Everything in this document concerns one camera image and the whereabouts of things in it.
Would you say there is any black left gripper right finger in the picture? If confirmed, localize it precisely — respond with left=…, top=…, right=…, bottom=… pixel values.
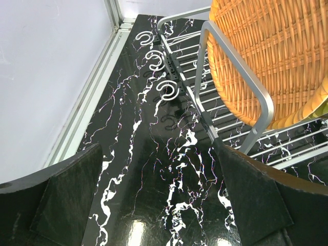
left=214, top=145, right=327, bottom=245

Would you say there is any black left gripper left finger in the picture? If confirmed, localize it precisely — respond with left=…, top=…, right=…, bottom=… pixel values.
left=1, top=144, right=103, bottom=245

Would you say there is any yellow green woven plate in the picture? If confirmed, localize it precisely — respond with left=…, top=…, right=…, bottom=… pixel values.
left=267, top=76, right=327, bottom=130

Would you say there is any orange woven plate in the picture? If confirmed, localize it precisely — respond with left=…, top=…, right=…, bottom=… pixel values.
left=209, top=1, right=327, bottom=117

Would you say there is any silver wire dish rack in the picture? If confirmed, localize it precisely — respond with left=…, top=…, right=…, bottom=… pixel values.
left=137, top=5, right=327, bottom=169

